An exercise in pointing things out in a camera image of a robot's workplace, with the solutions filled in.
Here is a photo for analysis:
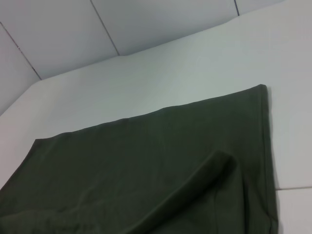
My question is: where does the dark green t-shirt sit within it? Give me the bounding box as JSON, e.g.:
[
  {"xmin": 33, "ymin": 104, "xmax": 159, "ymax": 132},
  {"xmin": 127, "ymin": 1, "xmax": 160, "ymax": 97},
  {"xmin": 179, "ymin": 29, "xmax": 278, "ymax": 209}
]
[{"xmin": 0, "ymin": 84, "xmax": 284, "ymax": 234}]

